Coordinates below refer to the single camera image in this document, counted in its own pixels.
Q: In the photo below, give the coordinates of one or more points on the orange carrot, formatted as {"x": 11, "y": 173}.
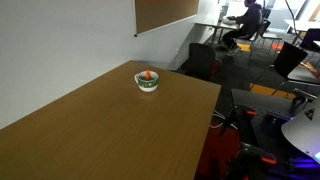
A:
{"x": 148, "y": 75}

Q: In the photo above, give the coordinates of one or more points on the white mug with green band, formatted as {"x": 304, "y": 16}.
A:
{"x": 148, "y": 87}

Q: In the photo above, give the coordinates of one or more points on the black office chair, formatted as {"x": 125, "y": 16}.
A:
{"x": 200, "y": 60}

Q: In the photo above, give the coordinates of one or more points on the light office desk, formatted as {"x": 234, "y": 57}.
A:
{"x": 216, "y": 25}

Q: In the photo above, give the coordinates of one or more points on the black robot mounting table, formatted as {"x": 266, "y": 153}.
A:
{"x": 263, "y": 100}

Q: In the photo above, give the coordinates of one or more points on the seated person in dark clothes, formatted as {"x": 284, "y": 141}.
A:
{"x": 250, "y": 18}

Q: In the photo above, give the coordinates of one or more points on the chair under seated person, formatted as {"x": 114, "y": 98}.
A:
{"x": 263, "y": 30}

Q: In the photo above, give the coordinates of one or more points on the black chair with thin legs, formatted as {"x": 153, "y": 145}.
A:
{"x": 290, "y": 60}

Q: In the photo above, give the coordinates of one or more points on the grey round table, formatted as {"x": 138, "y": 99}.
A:
{"x": 303, "y": 75}

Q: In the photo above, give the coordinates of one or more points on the white table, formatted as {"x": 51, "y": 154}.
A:
{"x": 303, "y": 25}

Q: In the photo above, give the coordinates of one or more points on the dark blue chair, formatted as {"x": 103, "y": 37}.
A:
{"x": 311, "y": 38}

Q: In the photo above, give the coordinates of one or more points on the cork board with white frame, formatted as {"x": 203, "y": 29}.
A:
{"x": 166, "y": 13}

